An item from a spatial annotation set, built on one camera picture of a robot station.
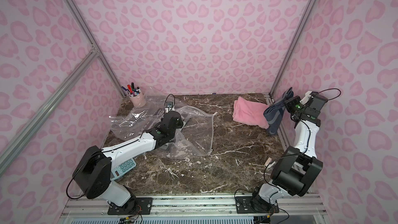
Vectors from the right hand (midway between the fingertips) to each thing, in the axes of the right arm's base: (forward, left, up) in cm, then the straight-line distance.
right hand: (284, 95), depth 80 cm
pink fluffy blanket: (+7, +12, -24) cm, 28 cm away
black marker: (+20, +91, -12) cm, 94 cm away
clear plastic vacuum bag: (-11, +50, -28) cm, 58 cm away
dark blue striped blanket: (-9, +6, -5) cm, 12 cm away
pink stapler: (-25, +7, -26) cm, 37 cm away
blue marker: (+17, +95, -11) cm, 97 cm away
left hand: (-5, +57, -9) cm, 58 cm away
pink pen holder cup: (+13, +88, -19) cm, 91 cm away
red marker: (+17, +92, -11) cm, 94 cm away
